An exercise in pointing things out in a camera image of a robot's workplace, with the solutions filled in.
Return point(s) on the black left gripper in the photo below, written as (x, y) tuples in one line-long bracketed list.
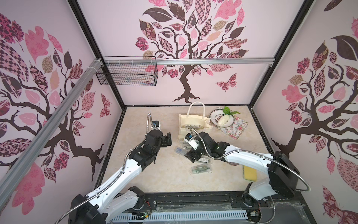
[(165, 143)]

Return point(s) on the white cable duct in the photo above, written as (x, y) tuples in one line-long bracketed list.
[(181, 216)]

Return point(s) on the silver rail wall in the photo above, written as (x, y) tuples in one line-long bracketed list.
[(195, 61), (13, 177)]

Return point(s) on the yellow sponge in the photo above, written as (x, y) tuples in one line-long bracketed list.
[(249, 174)]

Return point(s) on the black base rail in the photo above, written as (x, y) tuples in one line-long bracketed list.
[(271, 210)]

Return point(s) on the blue compass set case centre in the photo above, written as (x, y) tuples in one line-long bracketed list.
[(180, 151)]

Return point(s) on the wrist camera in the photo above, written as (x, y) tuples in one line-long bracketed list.
[(156, 125), (192, 141)]

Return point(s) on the black wire basket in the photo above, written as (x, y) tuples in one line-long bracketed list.
[(129, 70)]

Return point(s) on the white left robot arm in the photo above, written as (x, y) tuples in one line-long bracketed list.
[(106, 202)]

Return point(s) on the green compass set case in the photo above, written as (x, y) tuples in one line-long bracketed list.
[(203, 168)]

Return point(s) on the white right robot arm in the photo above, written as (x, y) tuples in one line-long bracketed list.
[(282, 175)]

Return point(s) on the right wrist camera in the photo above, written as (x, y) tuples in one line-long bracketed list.
[(192, 141)]

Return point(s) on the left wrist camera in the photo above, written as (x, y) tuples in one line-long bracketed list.
[(156, 125)]

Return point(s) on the floral rectangular tray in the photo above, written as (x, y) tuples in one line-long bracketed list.
[(234, 131)]

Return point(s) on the silver rail left wall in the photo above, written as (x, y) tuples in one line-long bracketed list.
[(13, 177)]

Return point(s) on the white toy radish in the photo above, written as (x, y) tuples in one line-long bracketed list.
[(227, 116)]

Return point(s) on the white round plate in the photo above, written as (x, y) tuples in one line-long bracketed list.
[(216, 115)]

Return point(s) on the silver rail back wall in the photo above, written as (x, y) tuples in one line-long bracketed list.
[(195, 61)]

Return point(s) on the cream canvas tote bag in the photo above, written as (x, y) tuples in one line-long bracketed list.
[(200, 123)]

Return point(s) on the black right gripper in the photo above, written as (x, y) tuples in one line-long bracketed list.
[(193, 152)]

